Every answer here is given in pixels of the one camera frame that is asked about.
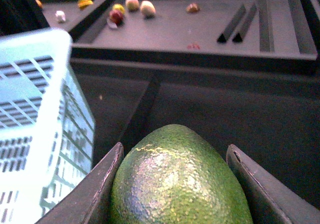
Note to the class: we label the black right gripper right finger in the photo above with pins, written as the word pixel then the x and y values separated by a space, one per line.
pixel 270 201

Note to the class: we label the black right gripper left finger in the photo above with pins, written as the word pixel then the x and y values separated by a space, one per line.
pixel 89 202

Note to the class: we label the light blue plastic basket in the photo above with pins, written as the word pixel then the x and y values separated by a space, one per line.
pixel 46 126

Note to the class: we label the green avocado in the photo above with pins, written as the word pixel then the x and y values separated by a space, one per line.
pixel 174 176

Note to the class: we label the black avocado tray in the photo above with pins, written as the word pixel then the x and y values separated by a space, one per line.
pixel 274 119

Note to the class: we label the black triangular divider two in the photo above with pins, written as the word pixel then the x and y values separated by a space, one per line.
pixel 242 32

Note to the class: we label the white garlic bulb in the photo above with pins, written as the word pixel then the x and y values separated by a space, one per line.
pixel 60 16

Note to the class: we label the red and yellow apple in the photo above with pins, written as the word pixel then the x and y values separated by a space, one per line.
pixel 116 17

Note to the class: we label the black far tray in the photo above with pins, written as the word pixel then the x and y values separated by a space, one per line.
pixel 279 29

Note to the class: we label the yellow lemon fruit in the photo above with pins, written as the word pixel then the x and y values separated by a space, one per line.
pixel 119 7

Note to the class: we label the black triangular divider one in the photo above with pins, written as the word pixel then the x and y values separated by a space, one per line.
pixel 232 24

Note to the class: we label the yellow star fruit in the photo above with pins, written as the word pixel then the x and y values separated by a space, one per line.
pixel 82 4

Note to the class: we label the pale peach fruit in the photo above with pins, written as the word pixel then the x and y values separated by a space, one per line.
pixel 147 9

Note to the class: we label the pink green peach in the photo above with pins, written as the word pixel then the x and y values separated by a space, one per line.
pixel 132 5

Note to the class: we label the brown small fruit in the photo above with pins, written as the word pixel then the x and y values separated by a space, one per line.
pixel 192 8

